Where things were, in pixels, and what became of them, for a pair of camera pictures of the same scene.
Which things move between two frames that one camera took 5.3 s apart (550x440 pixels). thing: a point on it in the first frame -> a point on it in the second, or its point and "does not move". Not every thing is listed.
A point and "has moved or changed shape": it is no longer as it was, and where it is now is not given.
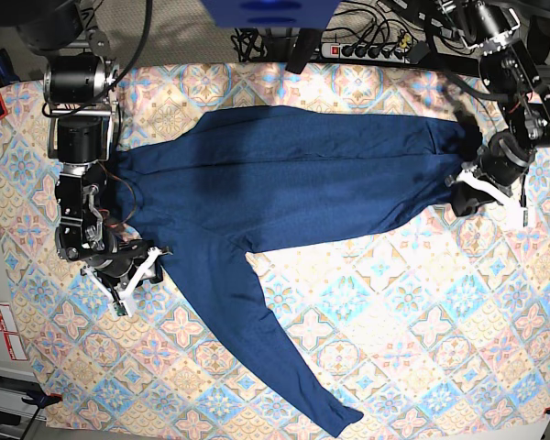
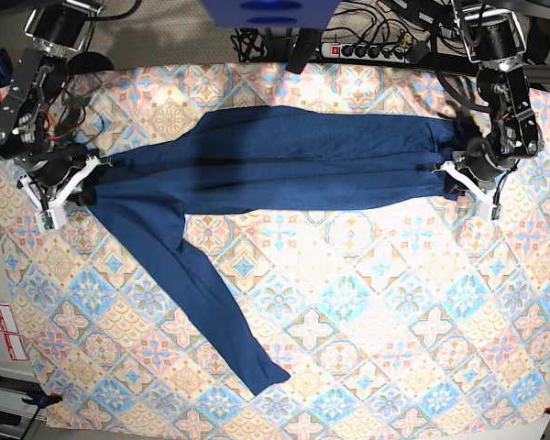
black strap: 306,45 does not move
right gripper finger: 500,197 -> 485,203
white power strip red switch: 398,52 does not move
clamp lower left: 40,399 does not move
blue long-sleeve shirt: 215,188 has moved or changed shape
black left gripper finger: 153,254 -> 92,162
